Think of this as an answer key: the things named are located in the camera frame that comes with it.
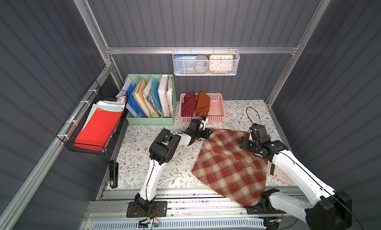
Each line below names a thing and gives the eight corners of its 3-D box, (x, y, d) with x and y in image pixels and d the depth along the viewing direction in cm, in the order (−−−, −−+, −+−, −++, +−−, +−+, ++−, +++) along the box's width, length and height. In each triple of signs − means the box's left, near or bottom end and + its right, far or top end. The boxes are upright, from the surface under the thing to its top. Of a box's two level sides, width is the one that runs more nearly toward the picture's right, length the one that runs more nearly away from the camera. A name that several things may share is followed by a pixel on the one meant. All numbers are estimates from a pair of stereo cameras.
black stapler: (112, 188, 82) (108, 186, 78) (112, 163, 91) (109, 160, 87) (119, 186, 82) (115, 184, 79) (118, 161, 92) (115, 158, 88)
